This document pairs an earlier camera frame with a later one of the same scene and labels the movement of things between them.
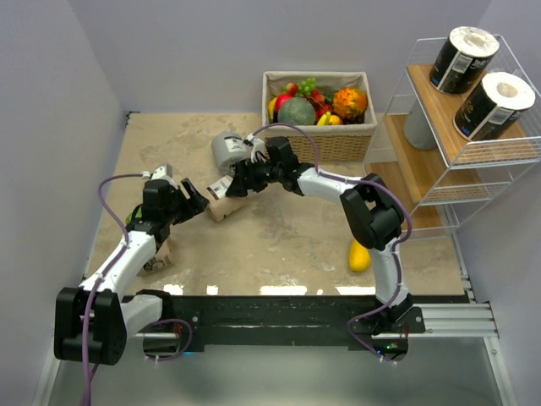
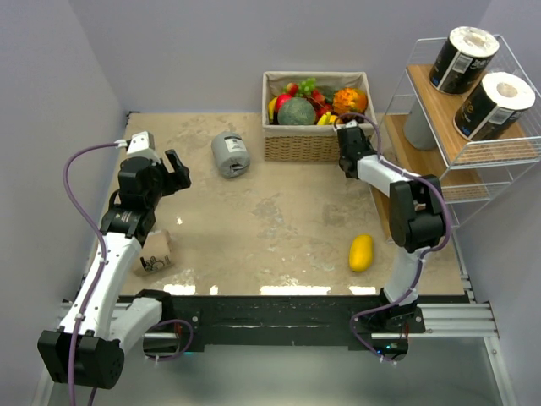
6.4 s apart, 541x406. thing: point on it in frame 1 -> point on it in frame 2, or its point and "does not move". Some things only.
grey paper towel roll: x=416 y=128 does not move
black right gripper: x=245 y=178 -> x=368 y=145
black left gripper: x=199 y=201 -> x=176 y=180
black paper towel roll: x=494 y=106 does not move
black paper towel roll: x=461 y=63 does not move
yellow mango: x=359 y=256 does not move
